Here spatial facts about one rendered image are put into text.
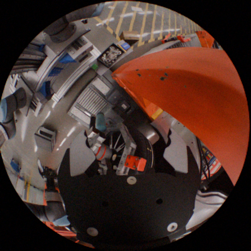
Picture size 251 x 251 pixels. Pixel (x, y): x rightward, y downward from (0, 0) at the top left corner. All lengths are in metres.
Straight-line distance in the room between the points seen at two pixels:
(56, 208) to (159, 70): 0.49
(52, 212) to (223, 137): 0.48
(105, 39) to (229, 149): 1.47
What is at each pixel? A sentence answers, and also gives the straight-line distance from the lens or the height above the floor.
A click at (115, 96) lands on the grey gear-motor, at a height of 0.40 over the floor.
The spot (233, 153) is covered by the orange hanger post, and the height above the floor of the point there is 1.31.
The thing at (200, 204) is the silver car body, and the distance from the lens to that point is 0.63.
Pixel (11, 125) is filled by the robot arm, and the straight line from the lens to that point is 0.68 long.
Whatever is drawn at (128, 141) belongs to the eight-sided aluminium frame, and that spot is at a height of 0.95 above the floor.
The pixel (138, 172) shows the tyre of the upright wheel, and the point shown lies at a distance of 0.51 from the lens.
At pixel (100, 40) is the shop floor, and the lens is 1.41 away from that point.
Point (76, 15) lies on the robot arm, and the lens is 0.41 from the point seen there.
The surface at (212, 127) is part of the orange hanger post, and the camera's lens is 0.15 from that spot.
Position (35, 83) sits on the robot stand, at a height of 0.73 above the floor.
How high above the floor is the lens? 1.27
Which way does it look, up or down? 52 degrees down
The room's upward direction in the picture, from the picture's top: 153 degrees clockwise
